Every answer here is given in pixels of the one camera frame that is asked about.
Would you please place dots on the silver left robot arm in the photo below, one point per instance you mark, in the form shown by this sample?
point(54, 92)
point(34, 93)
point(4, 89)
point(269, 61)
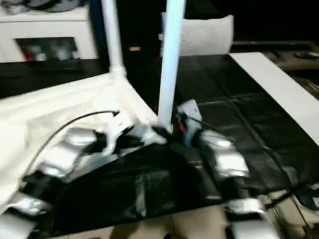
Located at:
point(64, 149)

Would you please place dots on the black metal table frame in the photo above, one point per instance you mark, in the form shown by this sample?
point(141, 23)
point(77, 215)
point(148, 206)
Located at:
point(286, 196)

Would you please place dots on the white cabinet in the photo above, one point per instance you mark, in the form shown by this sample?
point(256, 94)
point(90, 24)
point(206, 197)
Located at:
point(49, 27)

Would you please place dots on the thin black bar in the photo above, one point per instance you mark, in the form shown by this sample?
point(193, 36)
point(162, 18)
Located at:
point(269, 43)

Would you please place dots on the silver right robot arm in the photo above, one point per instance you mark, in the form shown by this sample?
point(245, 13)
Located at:
point(224, 154)

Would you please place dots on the grey cushion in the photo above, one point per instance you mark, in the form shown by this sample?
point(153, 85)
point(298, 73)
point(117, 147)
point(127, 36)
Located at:
point(207, 37)

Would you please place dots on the small yellow label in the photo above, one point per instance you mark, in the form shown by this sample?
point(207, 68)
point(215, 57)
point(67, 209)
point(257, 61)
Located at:
point(134, 48)

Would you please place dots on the black sofa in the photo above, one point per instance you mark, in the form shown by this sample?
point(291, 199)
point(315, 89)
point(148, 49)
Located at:
point(274, 20)

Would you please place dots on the white plastic table top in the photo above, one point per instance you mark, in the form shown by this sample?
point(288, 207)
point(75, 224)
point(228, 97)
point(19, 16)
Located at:
point(37, 107)

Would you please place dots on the grey bag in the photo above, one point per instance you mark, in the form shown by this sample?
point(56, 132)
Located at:
point(57, 5)

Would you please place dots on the black table mat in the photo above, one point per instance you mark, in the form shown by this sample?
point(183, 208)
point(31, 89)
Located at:
point(236, 112)

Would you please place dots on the white plastic table leg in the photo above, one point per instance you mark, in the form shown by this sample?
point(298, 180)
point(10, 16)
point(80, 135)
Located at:
point(113, 37)
point(170, 62)

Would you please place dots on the white cup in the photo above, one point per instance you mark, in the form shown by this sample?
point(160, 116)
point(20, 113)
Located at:
point(59, 53)
point(40, 57)

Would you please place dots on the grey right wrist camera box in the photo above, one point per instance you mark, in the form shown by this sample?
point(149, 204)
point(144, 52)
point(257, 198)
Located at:
point(189, 109)

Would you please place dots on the white low table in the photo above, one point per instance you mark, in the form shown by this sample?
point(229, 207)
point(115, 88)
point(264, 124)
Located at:
point(274, 82)

